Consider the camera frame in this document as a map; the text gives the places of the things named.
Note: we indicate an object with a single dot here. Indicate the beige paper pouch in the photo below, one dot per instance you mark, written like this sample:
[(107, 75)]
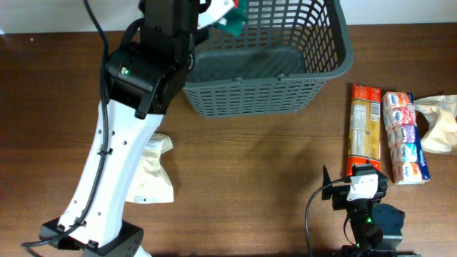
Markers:
[(151, 183)]

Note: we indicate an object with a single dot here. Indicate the grey plastic basket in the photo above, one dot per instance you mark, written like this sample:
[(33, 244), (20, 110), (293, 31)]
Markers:
[(286, 52)]

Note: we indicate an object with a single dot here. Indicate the green coffee sachet bag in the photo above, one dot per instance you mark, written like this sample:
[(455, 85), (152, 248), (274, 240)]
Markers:
[(232, 22)]

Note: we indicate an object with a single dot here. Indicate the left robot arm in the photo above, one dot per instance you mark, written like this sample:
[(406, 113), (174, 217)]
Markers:
[(137, 83)]

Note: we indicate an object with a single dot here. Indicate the crumpled beige bag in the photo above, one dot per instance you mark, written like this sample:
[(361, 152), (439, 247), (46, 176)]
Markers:
[(440, 113)]

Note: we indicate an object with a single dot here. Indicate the orange spaghetti packet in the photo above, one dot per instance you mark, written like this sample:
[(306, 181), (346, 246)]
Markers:
[(364, 128)]

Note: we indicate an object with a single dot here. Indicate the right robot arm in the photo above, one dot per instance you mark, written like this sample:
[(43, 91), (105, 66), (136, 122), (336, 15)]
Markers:
[(376, 226)]

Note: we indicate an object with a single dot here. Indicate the tissue multipack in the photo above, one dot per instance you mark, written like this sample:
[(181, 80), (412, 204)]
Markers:
[(407, 156)]

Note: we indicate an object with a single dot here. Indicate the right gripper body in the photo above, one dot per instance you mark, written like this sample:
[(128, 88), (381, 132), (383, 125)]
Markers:
[(340, 195)]

